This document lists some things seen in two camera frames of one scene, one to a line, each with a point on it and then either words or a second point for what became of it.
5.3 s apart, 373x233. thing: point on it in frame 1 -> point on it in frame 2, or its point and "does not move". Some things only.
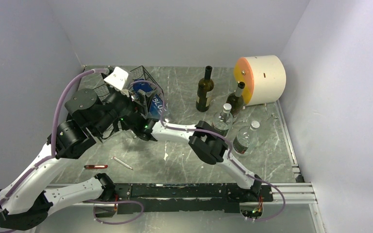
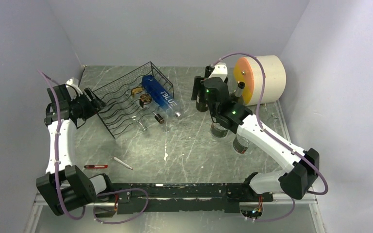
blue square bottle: (156, 109) -> (161, 95)
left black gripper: (143, 105) -> (96, 104)
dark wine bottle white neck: (236, 99) does not move
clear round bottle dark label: (245, 140) does not move
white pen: (122, 163) does not move
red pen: (95, 166) does not move
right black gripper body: (135, 131) -> (203, 91)
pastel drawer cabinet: (264, 78) does not move
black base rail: (183, 198) does not move
